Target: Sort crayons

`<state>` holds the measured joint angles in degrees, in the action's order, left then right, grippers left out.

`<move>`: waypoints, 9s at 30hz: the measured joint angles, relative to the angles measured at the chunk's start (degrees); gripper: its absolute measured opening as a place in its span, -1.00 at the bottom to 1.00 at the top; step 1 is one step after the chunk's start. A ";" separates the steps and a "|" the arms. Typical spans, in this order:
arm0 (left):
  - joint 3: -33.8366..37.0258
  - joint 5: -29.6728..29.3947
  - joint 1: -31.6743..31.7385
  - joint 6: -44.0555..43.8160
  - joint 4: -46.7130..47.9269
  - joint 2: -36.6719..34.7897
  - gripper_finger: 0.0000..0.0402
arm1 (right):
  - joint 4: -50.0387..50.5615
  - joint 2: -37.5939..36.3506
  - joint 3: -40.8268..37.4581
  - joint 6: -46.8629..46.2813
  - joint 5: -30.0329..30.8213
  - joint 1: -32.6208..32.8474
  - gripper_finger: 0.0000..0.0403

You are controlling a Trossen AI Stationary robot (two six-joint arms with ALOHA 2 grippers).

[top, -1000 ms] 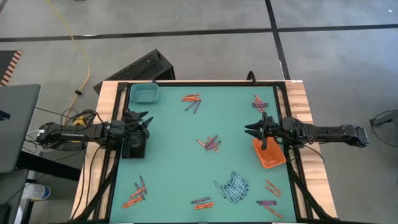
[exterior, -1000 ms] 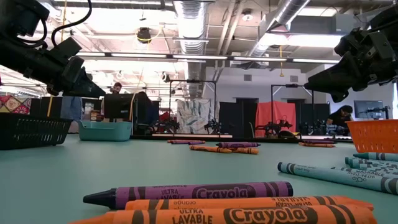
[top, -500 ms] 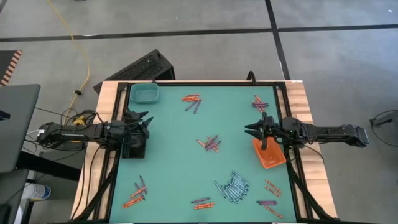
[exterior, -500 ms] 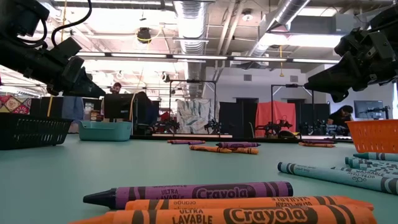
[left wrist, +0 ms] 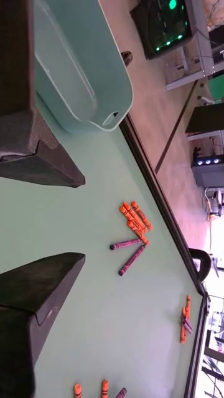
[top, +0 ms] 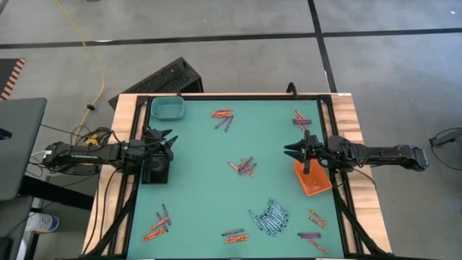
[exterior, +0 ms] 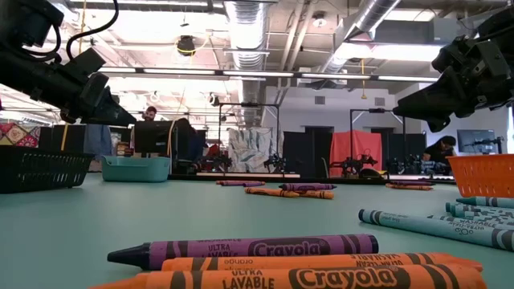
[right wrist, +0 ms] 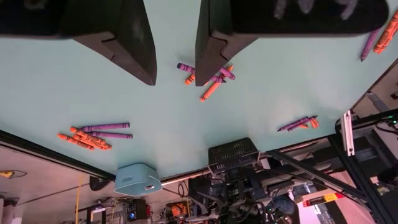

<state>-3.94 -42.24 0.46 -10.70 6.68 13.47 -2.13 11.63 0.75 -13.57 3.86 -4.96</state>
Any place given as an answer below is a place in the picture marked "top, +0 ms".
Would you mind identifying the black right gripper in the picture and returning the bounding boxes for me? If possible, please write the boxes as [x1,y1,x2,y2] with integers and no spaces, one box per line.
[284,129,329,175]

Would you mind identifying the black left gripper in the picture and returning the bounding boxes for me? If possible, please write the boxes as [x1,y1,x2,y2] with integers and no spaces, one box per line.
[140,126,179,173]

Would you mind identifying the orange mesh basket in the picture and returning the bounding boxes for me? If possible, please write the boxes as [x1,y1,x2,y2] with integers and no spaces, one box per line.
[292,158,333,197]

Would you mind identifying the black mesh basket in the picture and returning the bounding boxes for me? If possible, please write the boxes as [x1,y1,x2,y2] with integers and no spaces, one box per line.
[141,158,171,185]

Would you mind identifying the teal plastic bin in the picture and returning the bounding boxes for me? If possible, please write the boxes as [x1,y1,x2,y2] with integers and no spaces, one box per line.
[150,96,185,121]

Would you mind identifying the black computer tower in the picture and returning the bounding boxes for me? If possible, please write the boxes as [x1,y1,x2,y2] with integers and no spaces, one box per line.
[108,56,204,111]

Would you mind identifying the grey desk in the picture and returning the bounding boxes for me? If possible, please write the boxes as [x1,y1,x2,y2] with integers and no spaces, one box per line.
[0,196,35,260]
[0,97,48,202]

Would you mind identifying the white bottle blue label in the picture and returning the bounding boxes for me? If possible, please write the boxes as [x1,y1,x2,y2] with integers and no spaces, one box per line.
[25,212,60,233]

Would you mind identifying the black orange striped mat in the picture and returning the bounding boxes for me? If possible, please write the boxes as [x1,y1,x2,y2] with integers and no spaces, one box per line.
[0,57,27,101]

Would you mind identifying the yellow cable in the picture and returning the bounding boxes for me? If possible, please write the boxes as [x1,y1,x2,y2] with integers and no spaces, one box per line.
[53,0,105,145]

